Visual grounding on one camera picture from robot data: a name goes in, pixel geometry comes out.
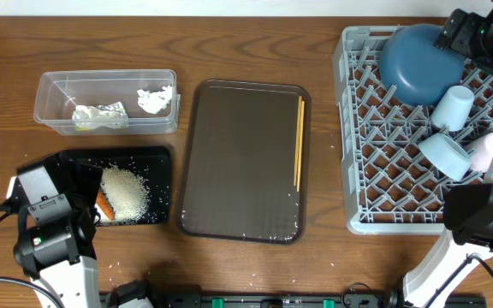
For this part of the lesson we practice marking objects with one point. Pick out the white cup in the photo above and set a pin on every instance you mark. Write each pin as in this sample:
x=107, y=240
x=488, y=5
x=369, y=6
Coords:
x=482, y=153

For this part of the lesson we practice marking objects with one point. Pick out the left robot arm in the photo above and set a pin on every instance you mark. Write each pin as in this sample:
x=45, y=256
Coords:
x=53, y=199

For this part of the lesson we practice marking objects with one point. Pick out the wooden chopstick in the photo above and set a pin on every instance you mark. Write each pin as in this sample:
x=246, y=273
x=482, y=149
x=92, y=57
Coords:
x=300, y=98
x=301, y=130

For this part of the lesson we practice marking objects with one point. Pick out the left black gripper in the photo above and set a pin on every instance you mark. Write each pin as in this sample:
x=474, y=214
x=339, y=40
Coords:
x=88, y=186

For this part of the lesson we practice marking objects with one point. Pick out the dark blue plate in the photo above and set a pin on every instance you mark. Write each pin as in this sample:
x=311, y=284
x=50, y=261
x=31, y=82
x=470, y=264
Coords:
x=421, y=72

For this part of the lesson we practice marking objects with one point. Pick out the yellow foil snack wrapper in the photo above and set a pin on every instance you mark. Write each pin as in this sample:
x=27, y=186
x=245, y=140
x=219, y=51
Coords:
x=92, y=117

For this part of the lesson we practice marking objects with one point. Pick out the brown serving tray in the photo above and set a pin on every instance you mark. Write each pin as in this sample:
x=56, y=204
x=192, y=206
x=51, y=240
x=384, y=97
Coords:
x=237, y=179

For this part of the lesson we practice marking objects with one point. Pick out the black waste tray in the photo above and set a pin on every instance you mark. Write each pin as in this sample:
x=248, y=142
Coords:
x=151, y=162

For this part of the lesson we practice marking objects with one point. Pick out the light blue cup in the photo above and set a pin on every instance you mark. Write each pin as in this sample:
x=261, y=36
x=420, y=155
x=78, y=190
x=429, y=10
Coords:
x=453, y=109

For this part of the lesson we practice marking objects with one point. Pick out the grey dishwasher rack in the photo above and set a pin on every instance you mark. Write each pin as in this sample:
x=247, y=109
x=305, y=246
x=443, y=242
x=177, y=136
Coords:
x=390, y=188

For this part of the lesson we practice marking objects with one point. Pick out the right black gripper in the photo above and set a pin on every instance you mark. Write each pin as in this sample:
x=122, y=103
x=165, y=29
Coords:
x=462, y=43

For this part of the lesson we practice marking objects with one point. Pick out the white rice pile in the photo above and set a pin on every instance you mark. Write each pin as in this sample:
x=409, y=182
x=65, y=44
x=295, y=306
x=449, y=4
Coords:
x=128, y=195

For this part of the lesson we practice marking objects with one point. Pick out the orange carrot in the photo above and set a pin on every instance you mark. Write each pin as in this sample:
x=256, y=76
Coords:
x=105, y=206

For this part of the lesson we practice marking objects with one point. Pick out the light blue bowl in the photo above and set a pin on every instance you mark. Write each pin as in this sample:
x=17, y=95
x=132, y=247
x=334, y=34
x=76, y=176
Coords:
x=446, y=155

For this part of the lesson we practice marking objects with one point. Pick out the white tissue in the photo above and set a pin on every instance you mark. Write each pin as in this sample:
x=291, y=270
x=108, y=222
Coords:
x=153, y=102

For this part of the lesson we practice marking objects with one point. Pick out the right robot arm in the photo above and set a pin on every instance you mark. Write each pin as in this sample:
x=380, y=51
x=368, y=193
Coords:
x=467, y=239

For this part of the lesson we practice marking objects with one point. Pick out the clear plastic bin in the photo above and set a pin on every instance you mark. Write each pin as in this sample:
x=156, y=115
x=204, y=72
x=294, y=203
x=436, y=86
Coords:
x=59, y=92

